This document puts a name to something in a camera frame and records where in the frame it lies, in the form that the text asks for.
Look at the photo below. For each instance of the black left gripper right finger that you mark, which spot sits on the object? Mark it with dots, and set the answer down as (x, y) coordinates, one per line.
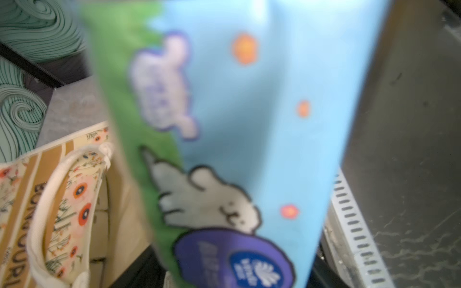
(322, 276)

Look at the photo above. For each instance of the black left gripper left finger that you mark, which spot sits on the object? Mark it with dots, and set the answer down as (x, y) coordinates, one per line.
(145, 272)

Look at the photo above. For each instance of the floral canvas tote bag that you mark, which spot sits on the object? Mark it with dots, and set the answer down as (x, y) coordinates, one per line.
(93, 223)

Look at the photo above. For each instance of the light blue puppy tissue pack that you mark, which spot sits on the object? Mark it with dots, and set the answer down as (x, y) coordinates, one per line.
(233, 117)

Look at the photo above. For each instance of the white slotted cable duct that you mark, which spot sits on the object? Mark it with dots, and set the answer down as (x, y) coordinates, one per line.
(355, 253)

